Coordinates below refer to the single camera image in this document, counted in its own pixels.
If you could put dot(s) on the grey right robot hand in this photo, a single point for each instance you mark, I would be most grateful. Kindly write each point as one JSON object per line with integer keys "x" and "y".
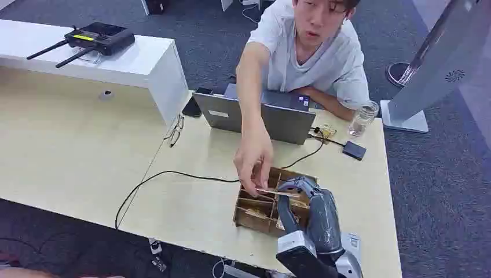
{"x": 324, "y": 222}

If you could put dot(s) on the person's right hand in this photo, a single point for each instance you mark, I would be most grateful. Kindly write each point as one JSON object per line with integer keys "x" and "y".
{"x": 253, "y": 157}

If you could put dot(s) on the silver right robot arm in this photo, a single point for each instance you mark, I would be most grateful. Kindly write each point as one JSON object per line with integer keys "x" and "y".
{"x": 347, "y": 264}

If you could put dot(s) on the grey laptop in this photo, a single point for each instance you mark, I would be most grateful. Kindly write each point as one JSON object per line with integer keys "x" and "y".
{"x": 264, "y": 115}

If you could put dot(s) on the card lying in box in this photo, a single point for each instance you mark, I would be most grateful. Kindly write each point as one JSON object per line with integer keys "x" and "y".
{"x": 256, "y": 213}

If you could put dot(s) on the wooden compartment card box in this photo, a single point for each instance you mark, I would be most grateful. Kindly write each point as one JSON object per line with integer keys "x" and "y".
{"x": 261, "y": 215}

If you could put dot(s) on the small yellow clear packet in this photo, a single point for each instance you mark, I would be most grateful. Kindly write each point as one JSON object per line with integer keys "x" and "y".
{"x": 327, "y": 131}

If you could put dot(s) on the small black flat box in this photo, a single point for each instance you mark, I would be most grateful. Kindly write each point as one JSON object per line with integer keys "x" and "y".
{"x": 354, "y": 150}

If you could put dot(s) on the black phone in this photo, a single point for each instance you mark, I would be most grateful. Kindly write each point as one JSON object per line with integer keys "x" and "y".
{"x": 193, "y": 104}

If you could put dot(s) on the black-rimmed eyeglasses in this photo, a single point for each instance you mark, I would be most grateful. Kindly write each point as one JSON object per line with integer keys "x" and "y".
{"x": 175, "y": 131}

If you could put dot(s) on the person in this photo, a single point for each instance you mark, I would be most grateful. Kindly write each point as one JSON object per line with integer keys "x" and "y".
{"x": 307, "y": 65}

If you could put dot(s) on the clear glass jar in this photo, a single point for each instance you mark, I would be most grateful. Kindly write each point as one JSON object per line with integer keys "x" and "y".
{"x": 362, "y": 119}

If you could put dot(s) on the white power strip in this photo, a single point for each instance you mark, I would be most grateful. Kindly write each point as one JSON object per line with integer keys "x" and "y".
{"x": 155, "y": 246}

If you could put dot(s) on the round dark metal base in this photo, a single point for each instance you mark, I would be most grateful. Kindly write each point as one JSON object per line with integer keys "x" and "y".
{"x": 397, "y": 73}

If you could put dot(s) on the white raised desk shelf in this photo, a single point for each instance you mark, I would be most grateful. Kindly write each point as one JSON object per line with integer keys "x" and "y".
{"x": 115, "y": 61}

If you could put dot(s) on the black box on floor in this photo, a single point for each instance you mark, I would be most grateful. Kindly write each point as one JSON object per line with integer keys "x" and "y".
{"x": 155, "y": 5}

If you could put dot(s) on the white kiosk stand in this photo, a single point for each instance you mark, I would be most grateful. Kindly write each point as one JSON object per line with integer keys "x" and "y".
{"x": 429, "y": 73}

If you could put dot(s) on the black radio unit with antennas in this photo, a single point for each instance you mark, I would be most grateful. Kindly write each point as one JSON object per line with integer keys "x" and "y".
{"x": 94, "y": 38}

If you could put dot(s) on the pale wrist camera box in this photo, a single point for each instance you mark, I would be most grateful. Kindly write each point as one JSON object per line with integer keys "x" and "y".
{"x": 295, "y": 241}

